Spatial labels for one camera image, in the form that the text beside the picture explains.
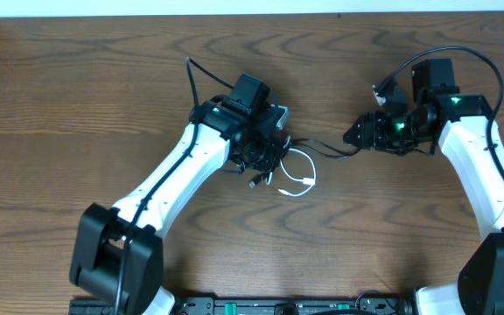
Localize white usb cable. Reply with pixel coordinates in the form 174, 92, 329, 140
265, 134, 318, 198

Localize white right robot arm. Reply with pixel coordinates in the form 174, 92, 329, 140
343, 59, 504, 314

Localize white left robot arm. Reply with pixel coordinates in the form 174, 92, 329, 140
69, 73, 289, 314

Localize black usb cable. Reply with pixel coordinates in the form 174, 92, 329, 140
223, 137, 362, 190

